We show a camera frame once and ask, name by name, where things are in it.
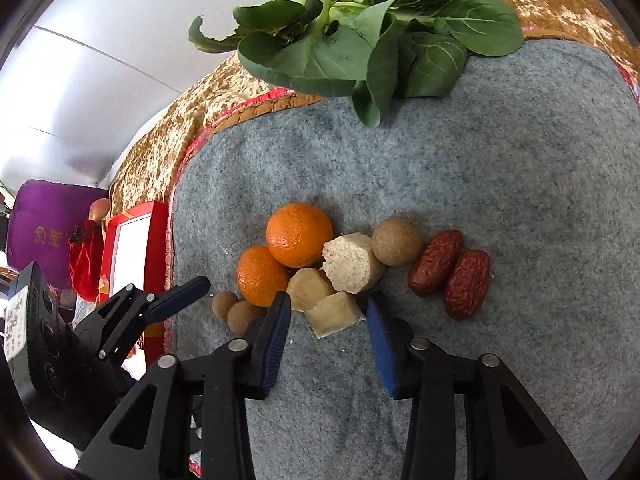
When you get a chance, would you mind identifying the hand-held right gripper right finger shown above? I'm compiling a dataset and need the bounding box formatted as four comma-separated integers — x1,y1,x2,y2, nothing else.
364,294,588,480

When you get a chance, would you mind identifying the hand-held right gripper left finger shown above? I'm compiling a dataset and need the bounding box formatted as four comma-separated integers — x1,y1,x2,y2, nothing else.
75,291,292,480

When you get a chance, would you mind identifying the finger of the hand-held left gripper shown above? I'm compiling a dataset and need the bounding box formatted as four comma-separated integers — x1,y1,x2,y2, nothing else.
74,276,212,361

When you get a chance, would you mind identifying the red box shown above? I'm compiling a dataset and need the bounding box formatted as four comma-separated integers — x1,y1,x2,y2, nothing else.
95,200,171,361

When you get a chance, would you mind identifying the beige yam chunk front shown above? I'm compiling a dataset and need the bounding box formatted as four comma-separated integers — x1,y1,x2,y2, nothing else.
305,291,366,339

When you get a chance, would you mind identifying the small orange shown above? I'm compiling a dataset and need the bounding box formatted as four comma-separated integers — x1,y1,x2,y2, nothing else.
236,246,291,308

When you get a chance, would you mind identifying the beige yam chunk large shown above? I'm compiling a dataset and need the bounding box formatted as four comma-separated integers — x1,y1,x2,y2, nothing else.
321,233,387,295

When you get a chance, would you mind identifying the red dried date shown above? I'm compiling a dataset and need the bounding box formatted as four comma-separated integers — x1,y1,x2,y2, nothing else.
443,249,492,321
407,229,465,297

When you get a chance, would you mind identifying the large orange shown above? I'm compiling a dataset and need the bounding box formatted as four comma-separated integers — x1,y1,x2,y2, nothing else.
266,202,334,269

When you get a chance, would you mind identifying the large brown longan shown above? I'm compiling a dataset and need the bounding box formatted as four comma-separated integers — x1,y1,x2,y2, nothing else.
372,217,423,266

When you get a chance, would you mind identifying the red fabric pouch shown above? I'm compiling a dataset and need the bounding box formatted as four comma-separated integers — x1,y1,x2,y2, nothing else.
69,225,106,303

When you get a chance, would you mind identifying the peach-coloured round object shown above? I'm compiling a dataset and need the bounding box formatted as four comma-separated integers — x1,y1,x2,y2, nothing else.
89,198,112,241

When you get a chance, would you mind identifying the purple cloth bag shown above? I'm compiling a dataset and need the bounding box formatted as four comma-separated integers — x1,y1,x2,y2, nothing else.
6,179,111,263

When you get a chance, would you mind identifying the gold velvet cloth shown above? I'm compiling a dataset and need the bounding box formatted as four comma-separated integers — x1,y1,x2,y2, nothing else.
109,0,638,221

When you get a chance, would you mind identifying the grey felt mat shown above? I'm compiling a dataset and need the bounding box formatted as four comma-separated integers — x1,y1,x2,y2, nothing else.
170,40,640,480

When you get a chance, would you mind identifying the green bok choy bunch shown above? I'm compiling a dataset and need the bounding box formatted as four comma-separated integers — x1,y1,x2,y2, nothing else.
188,0,525,129

